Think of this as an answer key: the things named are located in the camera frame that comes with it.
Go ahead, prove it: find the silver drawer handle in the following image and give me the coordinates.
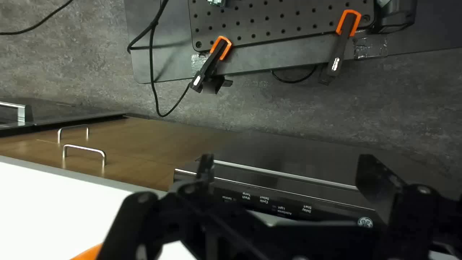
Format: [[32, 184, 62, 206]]
[[61, 144, 107, 175]]

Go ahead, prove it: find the orange black clamp right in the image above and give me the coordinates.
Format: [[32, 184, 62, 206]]
[[322, 9, 362, 84]]

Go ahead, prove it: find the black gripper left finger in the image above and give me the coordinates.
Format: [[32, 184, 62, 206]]
[[98, 155, 215, 260]]

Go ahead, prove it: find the black perforated mounting board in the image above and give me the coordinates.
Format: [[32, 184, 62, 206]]
[[188, 0, 377, 53]]

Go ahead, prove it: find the wooden cabinet drawer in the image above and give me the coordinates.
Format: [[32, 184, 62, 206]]
[[0, 118, 233, 191]]

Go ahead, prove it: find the black cable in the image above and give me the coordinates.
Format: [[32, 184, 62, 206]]
[[126, 0, 194, 119]]

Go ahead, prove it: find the orange black clamp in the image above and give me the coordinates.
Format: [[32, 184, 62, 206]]
[[189, 35, 233, 95], [322, 9, 362, 84]]

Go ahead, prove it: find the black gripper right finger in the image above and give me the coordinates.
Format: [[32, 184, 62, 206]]
[[355, 155, 462, 260]]

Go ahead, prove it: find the orange black clamp left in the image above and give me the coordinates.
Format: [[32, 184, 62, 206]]
[[189, 35, 233, 95]]

